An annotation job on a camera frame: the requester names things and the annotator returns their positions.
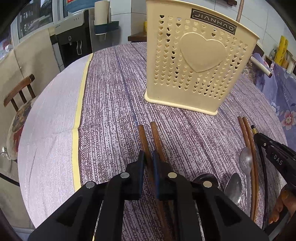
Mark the purple floral cloth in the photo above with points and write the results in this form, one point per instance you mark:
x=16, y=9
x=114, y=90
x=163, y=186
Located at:
x=279, y=90

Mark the round ladle spoon wooden handle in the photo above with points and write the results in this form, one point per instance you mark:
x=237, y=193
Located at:
x=208, y=180

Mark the purple striped tablecloth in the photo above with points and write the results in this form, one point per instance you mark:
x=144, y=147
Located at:
x=84, y=126

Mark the blue water bottle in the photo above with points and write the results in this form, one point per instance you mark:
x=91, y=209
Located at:
x=71, y=6

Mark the small steel spoon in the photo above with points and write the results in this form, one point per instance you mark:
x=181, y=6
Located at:
x=245, y=162

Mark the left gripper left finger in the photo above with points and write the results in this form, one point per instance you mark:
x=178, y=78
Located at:
x=112, y=196

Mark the person's right hand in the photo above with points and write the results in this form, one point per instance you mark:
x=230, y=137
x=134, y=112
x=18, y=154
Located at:
x=285, y=199

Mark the cat print seat cushion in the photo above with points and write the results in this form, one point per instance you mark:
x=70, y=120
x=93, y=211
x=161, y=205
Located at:
x=16, y=128

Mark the water dispenser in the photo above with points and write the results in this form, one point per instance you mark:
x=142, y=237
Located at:
x=73, y=37

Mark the white pan with handle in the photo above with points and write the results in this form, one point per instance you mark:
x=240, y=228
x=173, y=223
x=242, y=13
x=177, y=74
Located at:
x=260, y=66

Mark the cream plastic utensil holder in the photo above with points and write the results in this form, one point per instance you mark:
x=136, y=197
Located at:
x=194, y=55

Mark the wooden chair with cushion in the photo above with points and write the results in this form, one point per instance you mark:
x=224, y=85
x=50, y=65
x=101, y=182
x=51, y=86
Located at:
x=23, y=89

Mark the brown wooden chopstick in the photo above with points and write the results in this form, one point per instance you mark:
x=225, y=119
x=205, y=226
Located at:
x=254, y=172
x=243, y=132
x=163, y=206
x=149, y=170

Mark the beige fabric cover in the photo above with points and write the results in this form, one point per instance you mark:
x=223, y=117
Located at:
x=34, y=55

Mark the oval steel spoon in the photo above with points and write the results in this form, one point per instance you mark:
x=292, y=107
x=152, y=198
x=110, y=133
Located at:
x=233, y=189

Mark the paper cup stack holder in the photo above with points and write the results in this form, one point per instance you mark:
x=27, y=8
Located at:
x=102, y=18

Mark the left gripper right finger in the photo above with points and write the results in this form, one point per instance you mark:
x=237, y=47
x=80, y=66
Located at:
x=182, y=200

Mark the window with shelves behind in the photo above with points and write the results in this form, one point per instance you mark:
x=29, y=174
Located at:
x=33, y=17

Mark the dark wooden counter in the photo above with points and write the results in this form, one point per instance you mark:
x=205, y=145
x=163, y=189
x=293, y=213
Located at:
x=139, y=37

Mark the yellow roll package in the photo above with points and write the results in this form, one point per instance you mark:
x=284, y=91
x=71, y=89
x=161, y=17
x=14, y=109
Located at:
x=281, y=51

